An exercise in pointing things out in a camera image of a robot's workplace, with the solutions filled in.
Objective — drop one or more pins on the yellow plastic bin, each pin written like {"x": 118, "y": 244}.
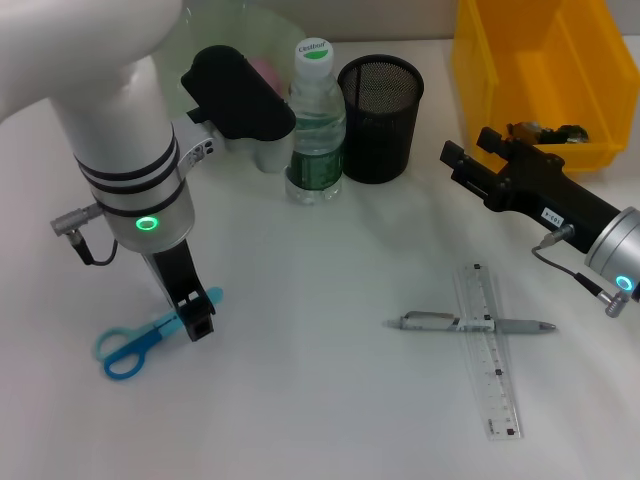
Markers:
{"x": 550, "y": 75}

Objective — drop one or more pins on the clear green-label water bottle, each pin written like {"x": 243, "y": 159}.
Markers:
{"x": 317, "y": 130}

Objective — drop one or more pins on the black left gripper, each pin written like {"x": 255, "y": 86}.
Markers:
{"x": 175, "y": 270}

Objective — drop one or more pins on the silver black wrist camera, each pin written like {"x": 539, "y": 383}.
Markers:
{"x": 240, "y": 105}

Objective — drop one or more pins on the pink toy peach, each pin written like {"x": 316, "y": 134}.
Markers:
{"x": 267, "y": 70}

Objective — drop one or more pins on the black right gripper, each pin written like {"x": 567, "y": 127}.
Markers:
{"x": 545, "y": 197}

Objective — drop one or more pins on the green plastic wrapper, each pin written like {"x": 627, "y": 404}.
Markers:
{"x": 570, "y": 134}

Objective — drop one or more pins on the grey ballpoint pen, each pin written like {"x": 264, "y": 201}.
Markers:
{"x": 430, "y": 322}

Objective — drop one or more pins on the black mesh pen holder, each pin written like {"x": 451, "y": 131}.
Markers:
{"x": 380, "y": 135}

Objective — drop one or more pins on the blue plastic scissors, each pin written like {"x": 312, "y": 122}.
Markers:
{"x": 125, "y": 360}

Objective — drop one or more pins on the translucent green fruit bowl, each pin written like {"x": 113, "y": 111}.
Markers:
{"x": 270, "y": 35}

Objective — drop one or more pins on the clear plastic ruler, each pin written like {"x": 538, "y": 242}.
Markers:
{"x": 495, "y": 380}

